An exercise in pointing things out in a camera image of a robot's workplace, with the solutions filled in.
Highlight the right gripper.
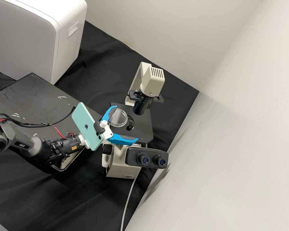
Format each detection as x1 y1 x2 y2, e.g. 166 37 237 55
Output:
101 105 139 146

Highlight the petri dish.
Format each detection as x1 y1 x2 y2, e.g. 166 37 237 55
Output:
108 107 129 128

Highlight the cream microscope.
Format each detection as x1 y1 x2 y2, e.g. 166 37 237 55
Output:
101 61 170 179

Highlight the black tray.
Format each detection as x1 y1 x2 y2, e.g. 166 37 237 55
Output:
0 73 104 172

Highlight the white box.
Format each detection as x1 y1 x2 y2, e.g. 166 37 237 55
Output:
0 0 88 85

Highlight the right wrist camera phone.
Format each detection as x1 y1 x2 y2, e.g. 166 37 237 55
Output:
71 102 109 151

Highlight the black cable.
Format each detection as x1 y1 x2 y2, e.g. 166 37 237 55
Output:
4 105 77 128

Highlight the grey cable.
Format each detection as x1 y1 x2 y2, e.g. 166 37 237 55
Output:
120 176 138 231

